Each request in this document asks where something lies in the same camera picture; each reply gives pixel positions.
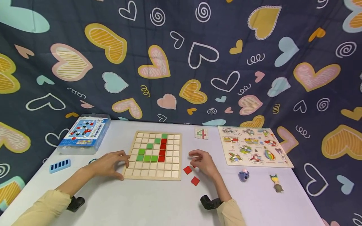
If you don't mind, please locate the person's left forearm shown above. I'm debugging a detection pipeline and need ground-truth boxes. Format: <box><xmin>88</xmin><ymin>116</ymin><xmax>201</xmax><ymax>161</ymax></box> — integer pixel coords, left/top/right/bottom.
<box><xmin>11</xmin><ymin>164</ymin><xmax>98</xmax><ymax>226</ymax></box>

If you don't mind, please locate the black wrist band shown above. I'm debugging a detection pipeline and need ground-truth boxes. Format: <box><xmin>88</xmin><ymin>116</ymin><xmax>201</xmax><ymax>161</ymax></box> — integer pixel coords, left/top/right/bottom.
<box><xmin>200</xmin><ymin>195</ymin><xmax>224</xmax><ymax>210</ymax></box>
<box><xmin>66</xmin><ymin>196</ymin><xmax>85</xmax><ymax>213</ymax></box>

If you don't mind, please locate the wooden peg puzzle board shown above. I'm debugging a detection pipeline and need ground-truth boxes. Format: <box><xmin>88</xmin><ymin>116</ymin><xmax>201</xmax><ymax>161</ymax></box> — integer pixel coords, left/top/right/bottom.
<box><xmin>217</xmin><ymin>125</ymin><xmax>295</xmax><ymax>169</ymax></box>

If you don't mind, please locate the small purple toy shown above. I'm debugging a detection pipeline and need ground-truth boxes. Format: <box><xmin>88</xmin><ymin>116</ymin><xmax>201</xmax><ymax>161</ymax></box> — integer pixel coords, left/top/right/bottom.
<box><xmin>238</xmin><ymin>169</ymin><xmax>250</xmax><ymax>183</ymax></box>

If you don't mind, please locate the group of green square tiles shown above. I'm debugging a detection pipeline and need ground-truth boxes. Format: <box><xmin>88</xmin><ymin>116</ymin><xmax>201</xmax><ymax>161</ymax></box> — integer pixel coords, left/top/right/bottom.
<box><xmin>136</xmin><ymin>133</ymin><xmax>168</xmax><ymax>163</ymax></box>

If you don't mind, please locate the blue slotted block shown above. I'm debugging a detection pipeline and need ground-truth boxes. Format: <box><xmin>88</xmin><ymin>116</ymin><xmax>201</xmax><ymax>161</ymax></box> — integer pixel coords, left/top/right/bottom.
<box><xmin>49</xmin><ymin>159</ymin><xmax>71</xmax><ymax>174</ymax></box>

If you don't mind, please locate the person's right hand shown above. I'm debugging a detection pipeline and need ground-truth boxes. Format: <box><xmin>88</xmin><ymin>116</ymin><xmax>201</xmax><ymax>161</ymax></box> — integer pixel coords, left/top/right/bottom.
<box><xmin>188</xmin><ymin>149</ymin><xmax>221</xmax><ymax>180</ymax></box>

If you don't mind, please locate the wooden grid board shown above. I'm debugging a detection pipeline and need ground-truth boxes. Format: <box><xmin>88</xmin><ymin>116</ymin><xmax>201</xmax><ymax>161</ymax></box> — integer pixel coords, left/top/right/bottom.
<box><xmin>122</xmin><ymin>131</ymin><xmax>182</xmax><ymax>182</ymax></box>

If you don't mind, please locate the person's right forearm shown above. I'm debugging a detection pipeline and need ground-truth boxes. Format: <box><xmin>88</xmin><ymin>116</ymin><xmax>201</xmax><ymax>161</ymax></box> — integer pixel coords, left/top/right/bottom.
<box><xmin>211</xmin><ymin>173</ymin><xmax>247</xmax><ymax>226</ymax></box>

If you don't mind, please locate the small pattern card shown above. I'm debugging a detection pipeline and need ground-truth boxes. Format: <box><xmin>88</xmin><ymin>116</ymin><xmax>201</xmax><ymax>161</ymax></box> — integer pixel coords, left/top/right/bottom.
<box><xmin>194</xmin><ymin>127</ymin><xmax>209</xmax><ymax>140</ymax></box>

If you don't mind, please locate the clear box with blue label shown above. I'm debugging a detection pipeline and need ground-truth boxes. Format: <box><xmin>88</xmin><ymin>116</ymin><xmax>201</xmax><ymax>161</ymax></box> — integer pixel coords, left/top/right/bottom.
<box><xmin>57</xmin><ymin>113</ymin><xmax>112</xmax><ymax>155</ymax></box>

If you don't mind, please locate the set of colourful puzzle pieces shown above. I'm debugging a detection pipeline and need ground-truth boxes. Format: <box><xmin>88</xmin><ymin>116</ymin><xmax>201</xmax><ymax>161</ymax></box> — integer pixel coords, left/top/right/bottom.
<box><xmin>222</xmin><ymin>127</ymin><xmax>287</xmax><ymax>164</ymax></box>

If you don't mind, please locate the small yellow grey toy figure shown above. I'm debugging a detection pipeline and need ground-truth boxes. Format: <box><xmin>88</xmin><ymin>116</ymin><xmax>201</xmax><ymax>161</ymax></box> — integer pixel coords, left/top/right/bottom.
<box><xmin>269</xmin><ymin>174</ymin><xmax>284</xmax><ymax>193</ymax></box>

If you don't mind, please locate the person's left hand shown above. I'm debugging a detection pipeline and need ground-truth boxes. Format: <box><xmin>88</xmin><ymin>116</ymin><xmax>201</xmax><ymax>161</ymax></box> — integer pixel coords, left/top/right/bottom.
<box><xmin>92</xmin><ymin>150</ymin><xmax>131</xmax><ymax>181</ymax></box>

